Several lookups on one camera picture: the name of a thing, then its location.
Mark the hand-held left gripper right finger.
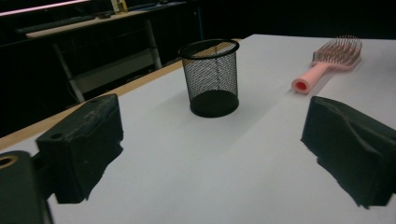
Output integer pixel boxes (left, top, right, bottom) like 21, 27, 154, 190
300, 95, 396, 209

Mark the pink hairbrush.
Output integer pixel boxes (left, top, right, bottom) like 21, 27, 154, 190
290, 35, 363, 95

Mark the yellow box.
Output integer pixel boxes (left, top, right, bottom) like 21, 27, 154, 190
110, 0, 129, 15

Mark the white metal stand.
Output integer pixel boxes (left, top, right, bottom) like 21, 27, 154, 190
24, 1, 200, 105

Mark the pink light strip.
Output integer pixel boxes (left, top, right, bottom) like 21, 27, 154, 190
0, 0, 92, 17

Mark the black mesh pen holder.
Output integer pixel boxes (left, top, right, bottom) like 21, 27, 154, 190
177, 38, 241, 119

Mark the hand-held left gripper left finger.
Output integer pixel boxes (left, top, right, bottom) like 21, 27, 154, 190
35, 92, 124, 204

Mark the black keyboard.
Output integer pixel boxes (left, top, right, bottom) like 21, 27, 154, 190
15, 14, 97, 35

